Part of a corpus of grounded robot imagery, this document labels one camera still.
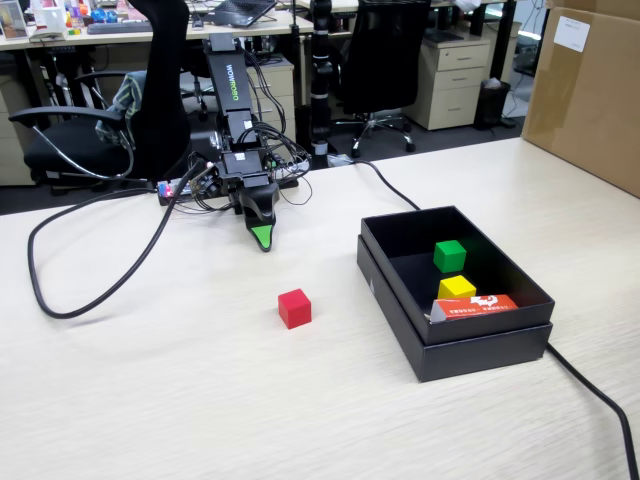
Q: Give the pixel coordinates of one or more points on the bare camera circuit board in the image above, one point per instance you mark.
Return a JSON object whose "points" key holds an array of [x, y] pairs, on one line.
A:
{"points": [[205, 182]]}

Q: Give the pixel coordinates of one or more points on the orange and white carton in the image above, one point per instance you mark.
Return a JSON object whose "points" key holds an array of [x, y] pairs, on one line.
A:
{"points": [[475, 307]]}

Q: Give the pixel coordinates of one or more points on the black mesh office chair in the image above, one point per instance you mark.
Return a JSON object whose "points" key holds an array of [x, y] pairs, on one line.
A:
{"points": [[385, 50]]}

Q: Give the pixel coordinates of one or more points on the red cube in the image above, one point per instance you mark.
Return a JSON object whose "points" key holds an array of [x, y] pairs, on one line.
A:
{"points": [[295, 310]]}

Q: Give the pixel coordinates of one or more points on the blue balls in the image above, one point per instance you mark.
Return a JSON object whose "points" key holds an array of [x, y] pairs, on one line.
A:
{"points": [[105, 15]]}

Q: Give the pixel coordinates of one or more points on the yellow cube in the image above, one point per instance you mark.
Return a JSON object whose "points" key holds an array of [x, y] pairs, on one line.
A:
{"points": [[456, 287]]}

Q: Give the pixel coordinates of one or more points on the black trash bin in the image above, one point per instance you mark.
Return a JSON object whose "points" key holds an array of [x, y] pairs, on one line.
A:
{"points": [[492, 105]]}

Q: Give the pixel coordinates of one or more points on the black open box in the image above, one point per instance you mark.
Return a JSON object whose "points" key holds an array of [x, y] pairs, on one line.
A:
{"points": [[475, 357]]}

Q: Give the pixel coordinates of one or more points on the black pole with white bands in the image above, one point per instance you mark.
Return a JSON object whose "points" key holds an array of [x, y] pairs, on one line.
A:
{"points": [[321, 75]]}

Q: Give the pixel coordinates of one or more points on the black office chair chrome frame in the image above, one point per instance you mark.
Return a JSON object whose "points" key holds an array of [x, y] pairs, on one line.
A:
{"points": [[165, 75]]}

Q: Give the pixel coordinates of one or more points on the black keyboard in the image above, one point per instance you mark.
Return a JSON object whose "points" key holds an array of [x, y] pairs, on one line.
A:
{"points": [[120, 27]]}

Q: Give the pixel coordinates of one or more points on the black laptop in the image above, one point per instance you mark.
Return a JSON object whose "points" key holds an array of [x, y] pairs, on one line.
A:
{"points": [[240, 10]]}

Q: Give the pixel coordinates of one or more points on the beige office desk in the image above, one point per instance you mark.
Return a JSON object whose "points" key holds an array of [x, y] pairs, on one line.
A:
{"points": [[225, 30]]}

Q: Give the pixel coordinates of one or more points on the black cardboard box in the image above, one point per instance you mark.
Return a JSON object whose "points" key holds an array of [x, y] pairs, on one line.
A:
{"points": [[400, 235]]}

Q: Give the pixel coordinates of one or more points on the striped green cloth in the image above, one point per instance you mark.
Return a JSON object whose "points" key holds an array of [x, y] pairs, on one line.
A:
{"points": [[127, 95]]}

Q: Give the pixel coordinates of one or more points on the picture frame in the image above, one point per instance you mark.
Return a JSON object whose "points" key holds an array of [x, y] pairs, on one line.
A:
{"points": [[12, 20]]}

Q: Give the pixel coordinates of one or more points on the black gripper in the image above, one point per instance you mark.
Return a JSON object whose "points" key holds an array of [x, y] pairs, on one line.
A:
{"points": [[242, 165]]}

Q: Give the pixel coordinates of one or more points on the large brown cardboard box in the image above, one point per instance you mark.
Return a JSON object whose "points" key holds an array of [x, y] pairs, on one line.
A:
{"points": [[590, 100]]}

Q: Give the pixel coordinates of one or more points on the controller board with red light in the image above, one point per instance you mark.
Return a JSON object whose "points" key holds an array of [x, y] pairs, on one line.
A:
{"points": [[170, 189]]}

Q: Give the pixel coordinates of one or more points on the green cube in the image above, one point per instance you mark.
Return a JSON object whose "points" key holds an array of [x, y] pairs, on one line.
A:
{"points": [[450, 256]]}

